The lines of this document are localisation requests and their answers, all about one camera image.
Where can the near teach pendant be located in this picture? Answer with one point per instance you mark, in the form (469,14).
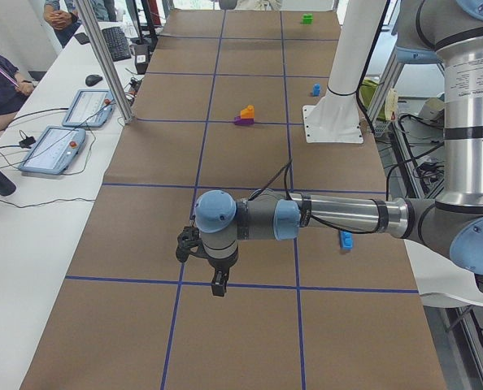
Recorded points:
(54,150)

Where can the aluminium frame post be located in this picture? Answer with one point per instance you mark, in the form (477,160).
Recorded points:
(103,56)

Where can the seated person in blue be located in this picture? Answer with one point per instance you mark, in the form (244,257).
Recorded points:
(65,23)

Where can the black computer mouse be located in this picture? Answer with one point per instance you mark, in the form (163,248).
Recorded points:
(92,80)

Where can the long blue block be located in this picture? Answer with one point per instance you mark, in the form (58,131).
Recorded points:
(346,240)

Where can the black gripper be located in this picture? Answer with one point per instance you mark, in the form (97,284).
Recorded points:
(220,270)

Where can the purple trapezoid block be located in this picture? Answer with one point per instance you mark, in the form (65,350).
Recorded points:
(239,121)

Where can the white camera stand pedestal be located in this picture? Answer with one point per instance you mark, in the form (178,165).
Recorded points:
(335,118)

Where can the far teach pendant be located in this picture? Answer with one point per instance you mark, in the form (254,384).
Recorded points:
(90,108)

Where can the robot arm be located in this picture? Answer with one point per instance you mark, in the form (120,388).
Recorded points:
(227,4)
(449,32)

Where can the black keyboard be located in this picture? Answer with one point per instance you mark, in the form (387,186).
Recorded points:
(117,43)

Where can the green block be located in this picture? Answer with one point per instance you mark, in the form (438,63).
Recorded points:
(307,18)

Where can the teach pendant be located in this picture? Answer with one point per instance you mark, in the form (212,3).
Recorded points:
(90,108)
(54,150)

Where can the orange trapezoid block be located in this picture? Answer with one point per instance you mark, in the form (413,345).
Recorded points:
(248,112)

